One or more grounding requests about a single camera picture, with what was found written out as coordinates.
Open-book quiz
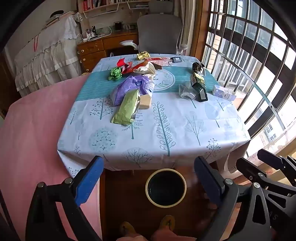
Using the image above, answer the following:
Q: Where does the purple plastic bag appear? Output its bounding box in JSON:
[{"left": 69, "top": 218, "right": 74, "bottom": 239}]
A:
[{"left": 111, "top": 75, "right": 155, "bottom": 106}]

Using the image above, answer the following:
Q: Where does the red paper envelope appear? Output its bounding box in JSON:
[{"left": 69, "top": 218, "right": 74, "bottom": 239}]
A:
[{"left": 116, "top": 58, "right": 134, "bottom": 75}]

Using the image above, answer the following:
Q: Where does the yellow slipper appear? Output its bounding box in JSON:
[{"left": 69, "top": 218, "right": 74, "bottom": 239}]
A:
[
  {"left": 120, "top": 222, "right": 137, "bottom": 237},
  {"left": 159, "top": 215, "right": 175, "bottom": 232}
]

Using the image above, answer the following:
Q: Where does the table with patterned cloth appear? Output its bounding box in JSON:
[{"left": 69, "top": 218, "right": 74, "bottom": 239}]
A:
[{"left": 57, "top": 54, "right": 251, "bottom": 180}]

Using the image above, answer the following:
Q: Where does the white power strip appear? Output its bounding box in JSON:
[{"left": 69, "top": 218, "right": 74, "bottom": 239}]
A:
[{"left": 81, "top": 32, "right": 107, "bottom": 42}]

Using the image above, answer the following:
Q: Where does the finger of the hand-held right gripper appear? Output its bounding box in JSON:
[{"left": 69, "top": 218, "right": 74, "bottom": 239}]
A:
[
  {"left": 257, "top": 149, "right": 296, "bottom": 181},
  {"left": 236, "top": 158, "right": 296, "bottom": 198}
]

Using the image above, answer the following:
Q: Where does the tan cardboard box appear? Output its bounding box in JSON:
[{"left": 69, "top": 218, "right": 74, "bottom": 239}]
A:
[{"left": 138, "top": 94, "right": 152, "bottom": 109}]

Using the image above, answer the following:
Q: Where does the beige bag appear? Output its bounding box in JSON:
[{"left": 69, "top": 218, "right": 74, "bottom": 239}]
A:
[{"left": 133, "top": 62, "right": 158, "bottom": 78}]

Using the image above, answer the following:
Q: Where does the beige curtain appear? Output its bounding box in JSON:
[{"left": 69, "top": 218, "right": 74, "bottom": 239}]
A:
[{"left": 180, "top": 0, "right": 197, "bottom": 56}]

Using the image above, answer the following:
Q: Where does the clear plastic bottle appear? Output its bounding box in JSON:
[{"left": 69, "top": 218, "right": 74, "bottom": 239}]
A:
[{"left": 179, "top": 82, "right": 197, "bottom": 100}]

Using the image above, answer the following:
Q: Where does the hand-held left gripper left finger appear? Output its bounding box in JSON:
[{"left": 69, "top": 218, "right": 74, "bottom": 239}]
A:
[{"left": 25, "top": 156, "right": 104, "bottom": 241}]

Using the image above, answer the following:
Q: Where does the row of books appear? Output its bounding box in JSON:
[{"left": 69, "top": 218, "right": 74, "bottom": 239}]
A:
[{"left": 83, "top": 0, "right": 130, "bottom": 11}]

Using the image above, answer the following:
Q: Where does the white lace-covered furniture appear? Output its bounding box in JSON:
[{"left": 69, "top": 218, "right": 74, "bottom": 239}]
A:
[{"left": 14, "top": 11, "right": 82, "bottom": 98}]

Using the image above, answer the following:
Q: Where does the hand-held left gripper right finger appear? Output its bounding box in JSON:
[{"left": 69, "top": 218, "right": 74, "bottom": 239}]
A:
[{"left": 194, "top": 156, "right": 272, "bottom": 241}]

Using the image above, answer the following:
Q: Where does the dark green box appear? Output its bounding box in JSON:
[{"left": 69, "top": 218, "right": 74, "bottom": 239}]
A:
[{"left": 190, "top": 72, "right": 208, "bottom": 102}]

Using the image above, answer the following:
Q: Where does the dark foil wrapper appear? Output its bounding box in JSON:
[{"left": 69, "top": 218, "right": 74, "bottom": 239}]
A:
[{"left": 192, "top": 62, "right": 206, "bottom": 76}]

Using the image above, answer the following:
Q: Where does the white and purple box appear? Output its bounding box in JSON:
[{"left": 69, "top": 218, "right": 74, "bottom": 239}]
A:
[{"left": 212, "top": 85, "right": 237, "bottom": 101}]

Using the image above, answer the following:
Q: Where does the wooden writing desk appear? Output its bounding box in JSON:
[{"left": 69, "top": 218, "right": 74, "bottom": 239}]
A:
[{"left": 77, "top": 31, "right": 139, "bottom": 72}]

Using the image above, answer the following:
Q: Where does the green paper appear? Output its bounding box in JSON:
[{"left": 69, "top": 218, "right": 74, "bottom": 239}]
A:
[{"left": 108, "top": 67, "right": 122, "bottom": 81}]

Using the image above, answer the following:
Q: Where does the round yellow-rimmed trash bin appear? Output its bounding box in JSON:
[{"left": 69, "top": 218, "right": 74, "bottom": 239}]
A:
[{"left": 145, "top": 169, "right": 187, "bottom": 207}]

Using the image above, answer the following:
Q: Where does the person's right leg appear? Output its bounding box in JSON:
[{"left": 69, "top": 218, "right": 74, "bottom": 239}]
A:
[{"left": 150, "top": 229, "right": 197, "bottom": 241}]

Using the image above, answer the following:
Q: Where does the person's left leg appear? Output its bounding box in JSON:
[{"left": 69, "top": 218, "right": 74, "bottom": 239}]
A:
[{"left": 116, "top": 234, "right": 148, "bottom": 241}]

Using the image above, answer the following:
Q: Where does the wooden bookshelf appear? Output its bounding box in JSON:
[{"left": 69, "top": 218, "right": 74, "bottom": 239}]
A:
[{"left": 77, "top": 0, "right": 151, "bottom": 18}]

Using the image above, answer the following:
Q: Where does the person's leg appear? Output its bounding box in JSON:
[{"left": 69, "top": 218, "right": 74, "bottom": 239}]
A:
[
  {"left": 150, "top": 229, "right": 197, "bottom": 241},
  {"left": 116, "top": 234, "right": 148, "bottom": 241}
]

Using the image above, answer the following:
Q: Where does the green snack packet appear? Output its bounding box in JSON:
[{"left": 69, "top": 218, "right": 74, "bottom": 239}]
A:
[{"left": 111, "top": 89, "right": 141, "bottom": 126}]

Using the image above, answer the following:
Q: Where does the grey office chair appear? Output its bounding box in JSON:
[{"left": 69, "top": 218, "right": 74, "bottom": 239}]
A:
[{"left": 120, "top": 1, "right": 188, "bottom": 56}]

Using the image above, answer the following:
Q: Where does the red juice carton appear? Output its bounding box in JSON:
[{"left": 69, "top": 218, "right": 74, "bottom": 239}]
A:
[{"left": 148, "top": 57, "right": 173, "bottom": 66}]

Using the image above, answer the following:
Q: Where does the barred window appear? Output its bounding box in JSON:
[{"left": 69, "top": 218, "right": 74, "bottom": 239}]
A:
[{"left": 201, "top": 0, "right": 296, "bottom": 163}]

